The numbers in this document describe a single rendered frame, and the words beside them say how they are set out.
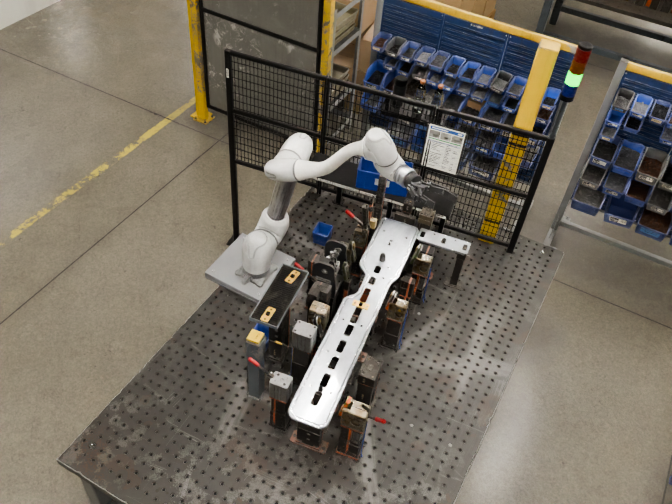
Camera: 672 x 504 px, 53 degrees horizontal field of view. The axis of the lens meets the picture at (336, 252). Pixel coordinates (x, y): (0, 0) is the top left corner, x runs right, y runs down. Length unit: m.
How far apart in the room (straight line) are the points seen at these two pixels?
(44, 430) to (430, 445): 2.20
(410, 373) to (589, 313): 1.93
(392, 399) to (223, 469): 0.87
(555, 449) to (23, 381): 3.19
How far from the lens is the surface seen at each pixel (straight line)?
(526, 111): 3.67
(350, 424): 2.97
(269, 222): 3.67
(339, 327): 3.23
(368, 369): 3.07
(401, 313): 3.33
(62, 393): 4.38
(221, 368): 3.45
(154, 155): 5.85
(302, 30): 5.14
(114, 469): 3.25
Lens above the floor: 3.54
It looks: 46 degrees down
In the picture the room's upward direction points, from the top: 6 degrees clockwise
